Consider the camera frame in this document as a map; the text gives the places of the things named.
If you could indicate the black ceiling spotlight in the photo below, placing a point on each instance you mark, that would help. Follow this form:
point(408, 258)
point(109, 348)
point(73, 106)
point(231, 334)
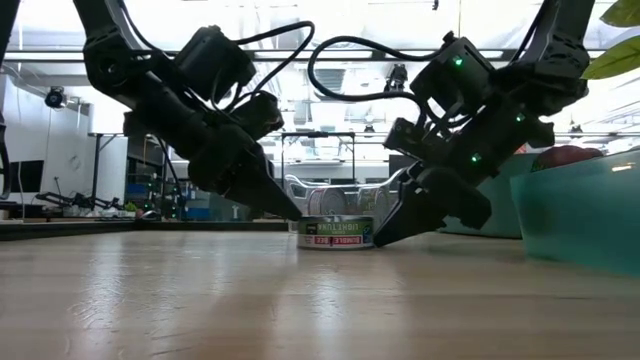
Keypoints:
point(55, 97)
point(397, 76)

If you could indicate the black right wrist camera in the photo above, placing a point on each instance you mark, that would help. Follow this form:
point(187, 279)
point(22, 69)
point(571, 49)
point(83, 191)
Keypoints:
point(455, 80)

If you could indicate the black monitor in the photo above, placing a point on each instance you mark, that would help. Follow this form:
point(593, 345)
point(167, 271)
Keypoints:
point(27, 176)

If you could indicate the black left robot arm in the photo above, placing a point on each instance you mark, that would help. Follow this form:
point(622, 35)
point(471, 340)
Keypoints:
point(150, 100)

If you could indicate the black background table frame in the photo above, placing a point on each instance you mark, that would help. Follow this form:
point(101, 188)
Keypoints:
point(320, 134)

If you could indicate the black overhead light bar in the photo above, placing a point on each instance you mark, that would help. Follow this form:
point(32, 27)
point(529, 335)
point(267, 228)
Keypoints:
point(50, 54)

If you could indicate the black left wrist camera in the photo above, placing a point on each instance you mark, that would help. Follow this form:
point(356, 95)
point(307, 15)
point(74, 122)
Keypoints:
point(215, 62)

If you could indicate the green artificial plant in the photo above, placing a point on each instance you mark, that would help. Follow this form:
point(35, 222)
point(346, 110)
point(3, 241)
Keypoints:
point(617, 60)

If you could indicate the black background robot arm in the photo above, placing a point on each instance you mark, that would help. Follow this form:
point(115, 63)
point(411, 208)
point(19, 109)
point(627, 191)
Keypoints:
point(80, 200)

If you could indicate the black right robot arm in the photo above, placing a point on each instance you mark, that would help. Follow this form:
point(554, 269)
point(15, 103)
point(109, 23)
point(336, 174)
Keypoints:
point(555, 60)

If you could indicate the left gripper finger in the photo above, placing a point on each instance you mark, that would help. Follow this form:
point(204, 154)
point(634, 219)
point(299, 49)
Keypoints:
point(260, 115)
point(270, 195)

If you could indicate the clear plastic bin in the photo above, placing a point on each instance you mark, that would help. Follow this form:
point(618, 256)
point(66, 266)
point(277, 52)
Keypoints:
point(300, 190)

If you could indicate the dark red fruit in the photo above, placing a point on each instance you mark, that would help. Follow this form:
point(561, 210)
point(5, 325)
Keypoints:
point(565, 156)

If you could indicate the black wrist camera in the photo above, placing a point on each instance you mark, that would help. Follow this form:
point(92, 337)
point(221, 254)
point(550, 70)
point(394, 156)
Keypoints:
point(455, 80)
point(215, 62)

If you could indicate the black aluminium table frame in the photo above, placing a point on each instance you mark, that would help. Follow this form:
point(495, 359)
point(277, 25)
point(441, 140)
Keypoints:
point(125, 227)

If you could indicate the teal plastic bin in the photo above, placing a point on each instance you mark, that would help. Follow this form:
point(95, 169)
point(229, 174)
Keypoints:
point(500, 200)
point(585, 220)

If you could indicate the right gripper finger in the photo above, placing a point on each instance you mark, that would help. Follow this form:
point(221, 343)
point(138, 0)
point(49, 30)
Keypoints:
point(410, 140)
point(425, 205)

